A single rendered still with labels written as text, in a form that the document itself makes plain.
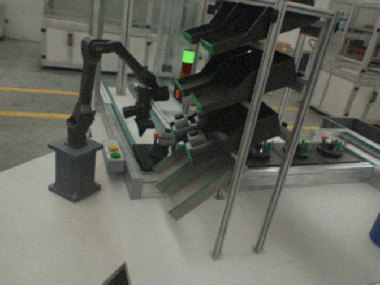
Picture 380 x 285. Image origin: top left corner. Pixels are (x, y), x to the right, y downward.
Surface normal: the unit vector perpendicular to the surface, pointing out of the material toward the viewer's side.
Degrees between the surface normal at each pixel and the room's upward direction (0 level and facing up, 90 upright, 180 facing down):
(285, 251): 0
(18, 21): 90
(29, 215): 0
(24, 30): 90
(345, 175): 90
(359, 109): 90
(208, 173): 45
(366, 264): 0
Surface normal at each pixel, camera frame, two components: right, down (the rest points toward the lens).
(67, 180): -0.46, 0.29
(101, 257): 0.16, -0.90
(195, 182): -0.57, -0.69
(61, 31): 0.29, 0.44
